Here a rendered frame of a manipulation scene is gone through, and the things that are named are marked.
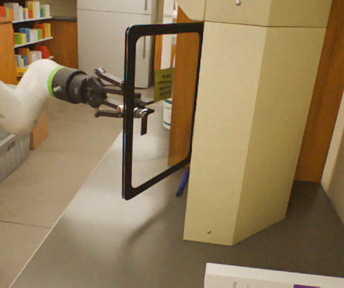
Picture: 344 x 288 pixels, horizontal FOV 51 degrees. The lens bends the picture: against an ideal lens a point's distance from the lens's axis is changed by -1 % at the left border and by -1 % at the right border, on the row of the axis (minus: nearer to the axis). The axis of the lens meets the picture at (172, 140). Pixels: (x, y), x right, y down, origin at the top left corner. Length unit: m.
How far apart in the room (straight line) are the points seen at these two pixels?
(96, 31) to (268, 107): 5.23
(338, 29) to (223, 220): 0.60
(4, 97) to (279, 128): 0.69
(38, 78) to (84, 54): 4.94
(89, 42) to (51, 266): 5.29
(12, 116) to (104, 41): 4.88
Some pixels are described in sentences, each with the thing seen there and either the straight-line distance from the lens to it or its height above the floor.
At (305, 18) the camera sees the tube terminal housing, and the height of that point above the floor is 1.43.
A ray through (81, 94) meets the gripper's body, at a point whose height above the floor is 1.20.
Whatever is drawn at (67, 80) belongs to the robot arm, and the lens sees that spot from 0.98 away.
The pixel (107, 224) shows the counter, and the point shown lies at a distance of 0.88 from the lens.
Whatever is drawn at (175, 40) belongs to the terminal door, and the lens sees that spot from 0.87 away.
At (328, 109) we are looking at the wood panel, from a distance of 1.13.
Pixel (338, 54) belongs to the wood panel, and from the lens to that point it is 1.10.
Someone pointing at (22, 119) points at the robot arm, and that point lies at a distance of 1.03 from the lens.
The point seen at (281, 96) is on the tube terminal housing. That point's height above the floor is 1.28.
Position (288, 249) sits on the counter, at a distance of 0.88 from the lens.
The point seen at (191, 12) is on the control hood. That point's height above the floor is 1.42.
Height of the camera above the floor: 1.45
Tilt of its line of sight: 22 degrees down
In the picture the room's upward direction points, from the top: 4 degrees clockwise
